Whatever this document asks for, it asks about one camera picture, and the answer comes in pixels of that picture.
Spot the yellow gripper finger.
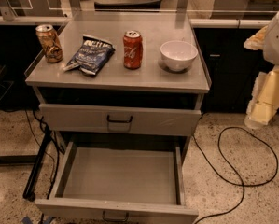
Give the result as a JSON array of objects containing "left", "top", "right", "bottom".
[
  {"left": 244, "top": 26, "right": 267, "bottom": 50},
  {"left": 244, "top": 65, "right": 279, "bottom": 129}
]

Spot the red coke can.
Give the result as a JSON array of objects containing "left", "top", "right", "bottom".
[{"left": 123, "top": 30, "right": 143, "bottom": 69}]

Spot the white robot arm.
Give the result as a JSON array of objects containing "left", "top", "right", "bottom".
[{"left": 244, "top": 11, "right": 279, "bottom": 129}]

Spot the grey drawer cabinet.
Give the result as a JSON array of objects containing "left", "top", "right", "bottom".
[{"left": 24, "top": 12, "right": 212, "bottom": 224}]

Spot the open middle drawer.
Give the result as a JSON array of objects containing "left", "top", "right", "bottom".
[{"left": 35, "top": 143, "right": 198, "bottom": 224}]

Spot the gold brown soda can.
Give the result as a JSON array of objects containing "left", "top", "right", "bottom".
[{"left": 35, "top": 24, "right": 63, "bottom": 63}]

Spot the closed top drawer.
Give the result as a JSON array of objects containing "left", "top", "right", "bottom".
[{"left": 39, "top": 104, "right": 201, "bottom": 136}]

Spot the white bowl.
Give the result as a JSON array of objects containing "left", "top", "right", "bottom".
[{"left": 160, "top": 40, "right": 198, "bottom": 72}]

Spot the blue chip bag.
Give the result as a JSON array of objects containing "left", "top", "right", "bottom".
[{"left": 63, "top": 35, "right": 115, "bottom": 77}]

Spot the black floor cable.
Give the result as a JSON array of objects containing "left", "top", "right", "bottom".
[{"left": 191, "top": 126, "right": 279, "bottom": 224}]

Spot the black table leg frame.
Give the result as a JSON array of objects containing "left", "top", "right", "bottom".
[{"left": 0, "top": 127, "right": 51, "bottom": 202}]

